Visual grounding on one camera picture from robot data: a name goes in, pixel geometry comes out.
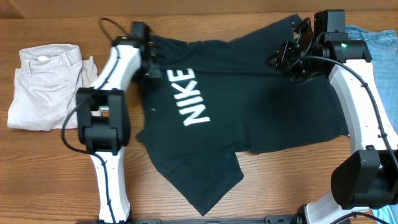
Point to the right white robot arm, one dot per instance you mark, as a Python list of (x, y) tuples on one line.
[(368, 178)]

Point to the blue denim jeans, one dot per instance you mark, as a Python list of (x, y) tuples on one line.
[(383, 48)]

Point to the black Nike t-shirt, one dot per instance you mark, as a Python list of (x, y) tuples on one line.
[(215, 99)]

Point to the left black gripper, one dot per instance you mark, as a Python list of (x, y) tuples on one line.
[(160, 70)]

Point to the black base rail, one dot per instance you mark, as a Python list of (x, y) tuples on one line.
[(268, 219)]

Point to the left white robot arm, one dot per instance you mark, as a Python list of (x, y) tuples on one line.
[(104, 126)]

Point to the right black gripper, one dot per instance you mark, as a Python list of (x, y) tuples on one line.
[(284, 50)]

